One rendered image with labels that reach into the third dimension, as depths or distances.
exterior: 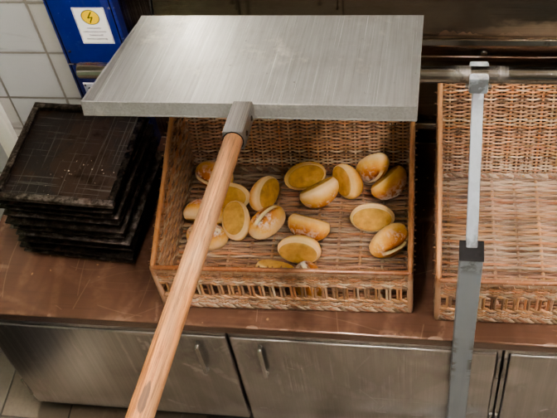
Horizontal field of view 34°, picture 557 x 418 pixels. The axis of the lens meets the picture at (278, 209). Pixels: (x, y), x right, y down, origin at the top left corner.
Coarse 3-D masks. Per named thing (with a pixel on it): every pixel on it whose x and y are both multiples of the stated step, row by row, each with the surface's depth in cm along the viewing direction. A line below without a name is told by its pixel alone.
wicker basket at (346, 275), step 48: (192, 144) 221; (288, 144) 217; (336, 144) 215; (384, 144) 214; (192, 192) 221; (288, 192) 217; (336, 240) 207; (240, 288) 202; (288, 288) 201; (336, 288) 190; (384, 288) 187
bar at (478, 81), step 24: (96, 72) 165; (432, 72) 154; (456, 72) 154; (480, 72) 153; (504, 72) 152; (528, 72) 152; (552, 72) 151; (480, 96) 155; (480, 120) 156; (480, 144) 156; (480, 168) 156; (480, 264) 157; (456, 312) 171; (456, 336) 178; (456, 360) 185; (456, 384) 194; (456, 408) 203
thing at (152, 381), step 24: (240, 144) 137; (216, 168) 131; (216, 192) 126; (216, 216) 124; (192, 240) 118; (192, 264) 115; (192, 288) 112; (168, 312) 108; (168, 336) 105; (168, 360) 103; (144, 384) 100; (144, 408) 97
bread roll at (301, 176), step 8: (296, 168) 213; (304, 168) 213; (312, 168) 214; (320, 168) 214; (288, 176) 213; (296, 176) 213; (304, 176) 214; (312, 176) 214; (320, 176) 214; (288, 184) 214; (296, 184) 214; (304, 184) 214; (312, 184) 214
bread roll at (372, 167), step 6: (366, 156) 212; (372, 156) 210; (378, 156) 209; (384, 156) 209; (360, 162) 213; (366, 162) 210; (372, 162) 209; (378, 162) 209; (384, 162) 209; (360, 168) 212; (366, 168) 210; (372, 168) 210; (378, 168) 209; (384, 168) 209; (360, 174) 213; (366, 174) 211; (372, 174) 210; (378, 174) 210; (384, 174) 211; (366, 180) 212; (372, 180) 212
